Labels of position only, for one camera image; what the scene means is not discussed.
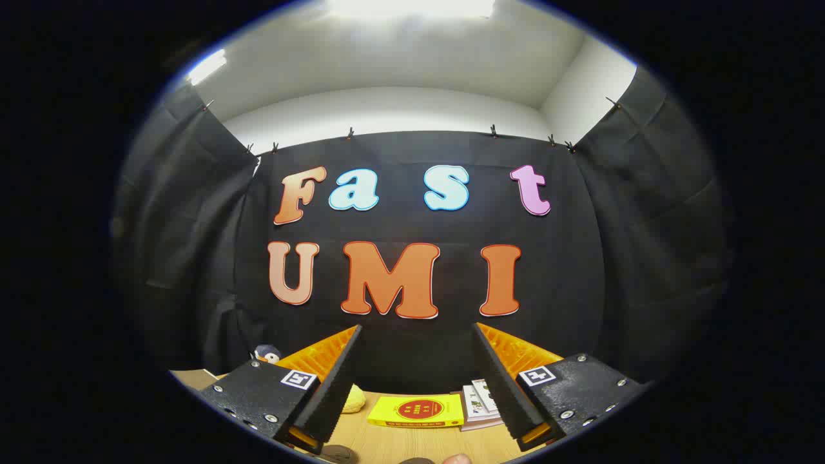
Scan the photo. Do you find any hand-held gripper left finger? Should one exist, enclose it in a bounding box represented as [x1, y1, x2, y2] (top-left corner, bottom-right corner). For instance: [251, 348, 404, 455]
[193, 324, 364, 457]

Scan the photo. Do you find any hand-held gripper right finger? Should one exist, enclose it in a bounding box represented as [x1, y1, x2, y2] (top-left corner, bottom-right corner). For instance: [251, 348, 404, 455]
[472, 322, 650, 453]

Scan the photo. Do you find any yellow book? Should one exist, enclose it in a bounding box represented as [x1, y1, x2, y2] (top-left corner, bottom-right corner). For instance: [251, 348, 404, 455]
[367, 393, 465, 429]

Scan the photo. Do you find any ceiling light panel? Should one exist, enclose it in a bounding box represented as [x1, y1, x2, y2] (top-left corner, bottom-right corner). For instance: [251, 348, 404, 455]
[186, 49, 228, 86]
[325, 0, 497, 20]

